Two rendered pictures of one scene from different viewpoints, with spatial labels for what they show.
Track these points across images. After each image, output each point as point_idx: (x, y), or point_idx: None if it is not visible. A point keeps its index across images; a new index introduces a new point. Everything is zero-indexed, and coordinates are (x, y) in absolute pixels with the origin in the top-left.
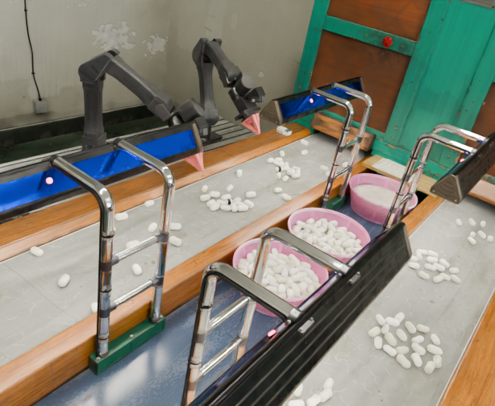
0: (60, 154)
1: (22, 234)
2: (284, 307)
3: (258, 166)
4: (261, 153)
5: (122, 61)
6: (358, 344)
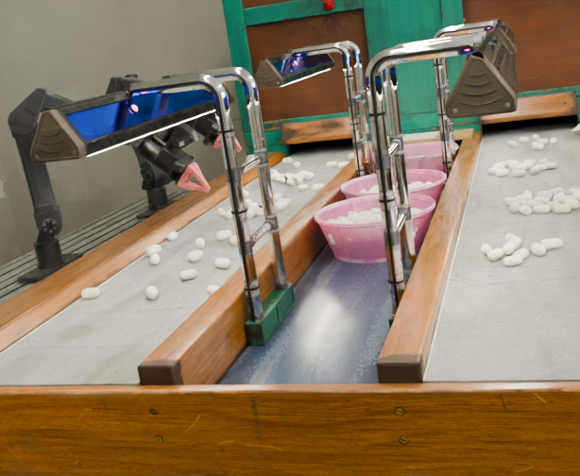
0: None
1: (58, 286)
2: (465, 39)
3: (258, 187)
4: (249, 179)
5: (58, 94)
6: (507, 219)
